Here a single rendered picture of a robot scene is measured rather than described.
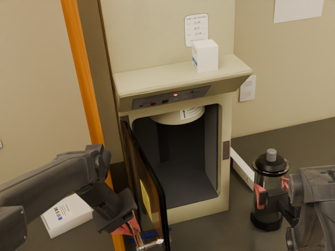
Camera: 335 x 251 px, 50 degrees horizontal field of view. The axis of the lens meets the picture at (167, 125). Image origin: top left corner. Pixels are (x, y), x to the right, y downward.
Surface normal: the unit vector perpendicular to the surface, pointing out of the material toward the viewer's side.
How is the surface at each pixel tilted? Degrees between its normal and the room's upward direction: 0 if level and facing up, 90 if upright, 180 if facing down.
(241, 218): 0
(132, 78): 0
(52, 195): 89
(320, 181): 25
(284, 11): 90
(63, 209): 0
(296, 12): 90
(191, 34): 90
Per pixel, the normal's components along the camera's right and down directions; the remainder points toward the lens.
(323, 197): -0.22, -0.22
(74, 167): 0.98, -0.13
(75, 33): 0.26, 0.50
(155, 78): -0.07, -0.84
